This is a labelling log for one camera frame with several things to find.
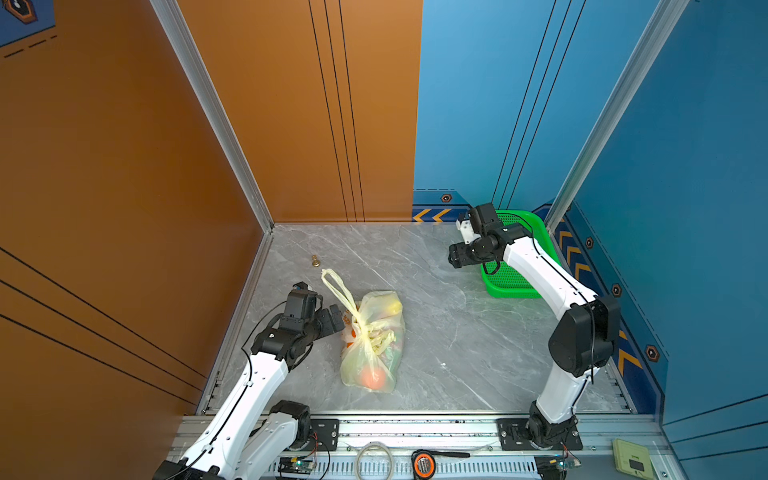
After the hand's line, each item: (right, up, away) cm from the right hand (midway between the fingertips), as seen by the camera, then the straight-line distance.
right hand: (458, 255), depth 89 cm
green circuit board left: (-44, -50, -18) cm, 69 cm away
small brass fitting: (-48, -2, +18) cm, 51 cm away
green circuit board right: (+18, -50, -19) cm, 56 cm away
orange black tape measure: (-13, -47, -22) cm, 53 cm away
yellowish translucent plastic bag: (-25, -22, -10) cm, 34 cm away
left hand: (-37, -16, -8) cm, 42 cm away
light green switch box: (+36, -47, -21) cm, 62 cm away
